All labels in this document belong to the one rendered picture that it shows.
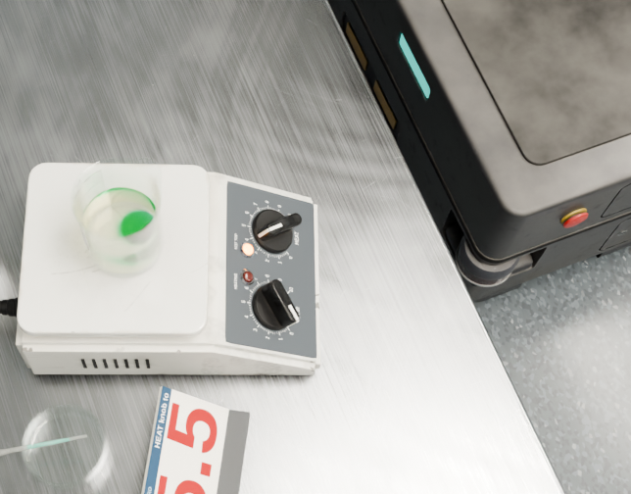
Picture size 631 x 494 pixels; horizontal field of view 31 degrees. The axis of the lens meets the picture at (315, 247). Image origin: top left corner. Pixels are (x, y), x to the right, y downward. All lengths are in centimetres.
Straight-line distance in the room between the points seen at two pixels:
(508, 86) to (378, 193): 55
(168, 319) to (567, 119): 76
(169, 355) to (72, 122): 23
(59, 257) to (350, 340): 22
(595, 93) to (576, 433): 49
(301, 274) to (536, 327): 91
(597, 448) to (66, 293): 104
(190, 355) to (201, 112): 22
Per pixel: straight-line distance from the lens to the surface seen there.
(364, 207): 87
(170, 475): 77
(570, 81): 143
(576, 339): 169
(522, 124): 138
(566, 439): 165
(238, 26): 94
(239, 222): 79
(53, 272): 76
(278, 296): 77
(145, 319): 74
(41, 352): 77
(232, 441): 80
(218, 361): 77
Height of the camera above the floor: 154
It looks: 67 degrees down
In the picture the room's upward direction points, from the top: 11 degrees clockwise
